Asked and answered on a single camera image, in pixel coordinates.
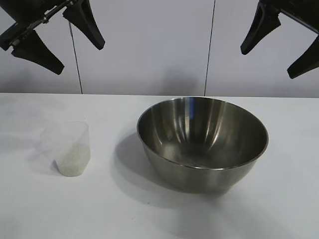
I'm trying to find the clear plastic measuring cup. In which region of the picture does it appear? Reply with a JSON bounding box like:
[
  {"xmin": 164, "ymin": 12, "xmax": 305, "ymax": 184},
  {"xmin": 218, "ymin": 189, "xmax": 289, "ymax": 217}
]
[{"xmin": 37, "ymin": 121, "xmax": 91, "ymax": 178}]

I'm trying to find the white uncooked rice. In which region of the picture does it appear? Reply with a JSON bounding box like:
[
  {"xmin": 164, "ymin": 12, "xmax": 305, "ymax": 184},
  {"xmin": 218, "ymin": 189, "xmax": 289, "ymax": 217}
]
[{"xmin": 54, "ymin": 144, "xmax": 90, "ymax": 177}]

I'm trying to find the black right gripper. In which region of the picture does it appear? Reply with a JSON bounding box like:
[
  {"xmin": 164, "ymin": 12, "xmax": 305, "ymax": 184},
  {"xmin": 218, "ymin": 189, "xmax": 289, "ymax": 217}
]
[{"xmin": 240, "ymin": 0, "xmax": 319, "ymax": 80}]

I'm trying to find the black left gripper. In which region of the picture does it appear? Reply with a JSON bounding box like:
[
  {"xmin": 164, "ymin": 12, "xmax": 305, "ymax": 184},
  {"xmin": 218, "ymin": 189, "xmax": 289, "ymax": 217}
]
[{"xmin": 0, "ymin": 0, "xmax": 105, "ymax": 75}]

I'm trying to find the stainless steel mixing bowl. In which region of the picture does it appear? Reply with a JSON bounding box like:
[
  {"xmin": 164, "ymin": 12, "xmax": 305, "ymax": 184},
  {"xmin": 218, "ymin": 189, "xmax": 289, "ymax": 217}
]
[{"xmin": 136, "ymin": 97, "xmax": 269, "ymax": 192}]

